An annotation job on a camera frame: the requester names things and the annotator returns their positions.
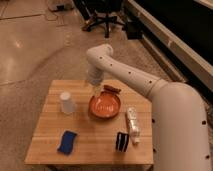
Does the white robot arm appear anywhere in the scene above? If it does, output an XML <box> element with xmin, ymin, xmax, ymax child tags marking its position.
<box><xmin>86</xmin><ymin>44</ymin><xmax>213</xmax><ymax>171</ymax></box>

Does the black white striped eraser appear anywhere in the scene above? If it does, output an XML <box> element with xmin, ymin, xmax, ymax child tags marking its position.
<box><xmin>115</xmin><ymin>132</ymin><xmax>129</xmax><ymax>152</ymax></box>

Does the orange round plate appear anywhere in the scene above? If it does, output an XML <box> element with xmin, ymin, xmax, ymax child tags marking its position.
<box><xmin>89</xmin><ymin>92</ymin><xmax>121</xmax><ymax>119</ymax></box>

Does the wooden table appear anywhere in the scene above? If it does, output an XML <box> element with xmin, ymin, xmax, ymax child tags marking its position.
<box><xmin>25</xmin><ymin>80</ymin><xmax>153</xmax><ymax>165</ymax></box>

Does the blue sponge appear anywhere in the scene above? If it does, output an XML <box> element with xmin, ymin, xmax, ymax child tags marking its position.
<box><xmin>58</xmin><ymin>131</ymin><xmax>77</xmax><ymax>155</ymax></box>

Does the black box on floor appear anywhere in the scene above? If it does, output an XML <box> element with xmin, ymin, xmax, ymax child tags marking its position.
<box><xmin>125</xmin><ymin>22</ymin><xmax>143</xmax><ymax>40</ymax></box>

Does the black office chair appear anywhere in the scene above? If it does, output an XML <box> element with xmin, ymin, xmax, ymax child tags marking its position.
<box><xmin>83</xmin><ymin>0</ymin><xmax>124</xmax><ymax>38</ymax></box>

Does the white device on floor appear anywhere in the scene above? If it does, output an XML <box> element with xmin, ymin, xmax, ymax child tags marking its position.
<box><xmin>45</xmin><ymin>0</ymin><xmax>74</xmax><ymax>12</ymax></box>

